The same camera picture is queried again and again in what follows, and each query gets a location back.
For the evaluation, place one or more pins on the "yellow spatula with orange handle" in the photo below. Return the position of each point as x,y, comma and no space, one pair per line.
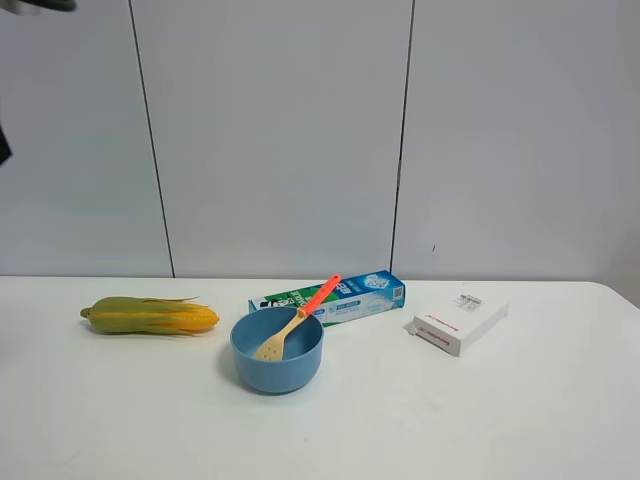
272,349

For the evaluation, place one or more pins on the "blue green toothpaste box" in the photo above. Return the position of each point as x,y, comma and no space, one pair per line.
353,298

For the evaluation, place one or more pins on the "white cardboard box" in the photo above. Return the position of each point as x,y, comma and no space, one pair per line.
454,322

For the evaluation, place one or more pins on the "yellow corn cob with husk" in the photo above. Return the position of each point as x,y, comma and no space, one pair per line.
132,315

